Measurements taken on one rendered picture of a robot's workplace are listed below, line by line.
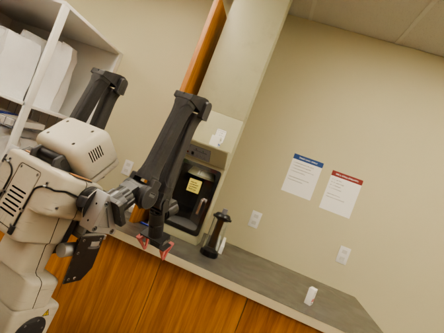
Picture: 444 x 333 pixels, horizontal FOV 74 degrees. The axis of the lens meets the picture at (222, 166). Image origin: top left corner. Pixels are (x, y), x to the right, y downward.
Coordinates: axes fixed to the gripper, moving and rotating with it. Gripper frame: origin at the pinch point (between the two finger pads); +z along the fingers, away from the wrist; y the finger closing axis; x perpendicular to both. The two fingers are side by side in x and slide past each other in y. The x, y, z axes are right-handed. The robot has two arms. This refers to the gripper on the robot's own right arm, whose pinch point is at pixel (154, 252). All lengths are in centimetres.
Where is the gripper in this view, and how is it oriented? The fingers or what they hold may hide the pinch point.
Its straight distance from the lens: 125.9
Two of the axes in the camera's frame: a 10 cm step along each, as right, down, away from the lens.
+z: -1.5, 9.0, 4.0
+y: -8.5, -3.2, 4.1
